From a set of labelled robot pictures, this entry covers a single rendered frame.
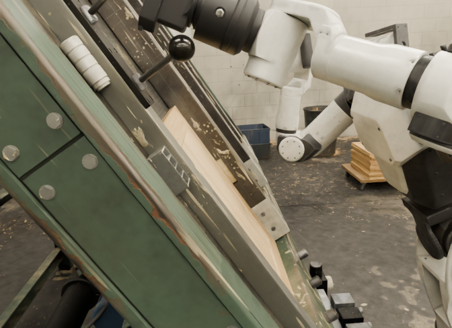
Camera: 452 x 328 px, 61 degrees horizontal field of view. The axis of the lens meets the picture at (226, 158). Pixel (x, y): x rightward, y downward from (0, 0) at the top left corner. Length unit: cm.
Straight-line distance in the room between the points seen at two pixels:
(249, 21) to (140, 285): 36
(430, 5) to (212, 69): 346
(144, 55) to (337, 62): 61
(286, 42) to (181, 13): 15
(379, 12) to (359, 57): 619
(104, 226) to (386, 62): 36
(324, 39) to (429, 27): 653
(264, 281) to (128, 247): 36
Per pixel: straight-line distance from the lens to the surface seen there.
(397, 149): 91
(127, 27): 104
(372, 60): 51
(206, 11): 56
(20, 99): 39
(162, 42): 146
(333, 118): 118
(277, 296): 74
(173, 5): 58
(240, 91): 617
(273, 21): 58
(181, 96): 103
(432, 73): 50
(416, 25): 696
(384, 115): 89
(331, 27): 55
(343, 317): 111
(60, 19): 64
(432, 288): 130
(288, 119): 120
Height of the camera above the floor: 143
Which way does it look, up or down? 15 degrees down
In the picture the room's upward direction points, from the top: 3 degrees counter-clockwise
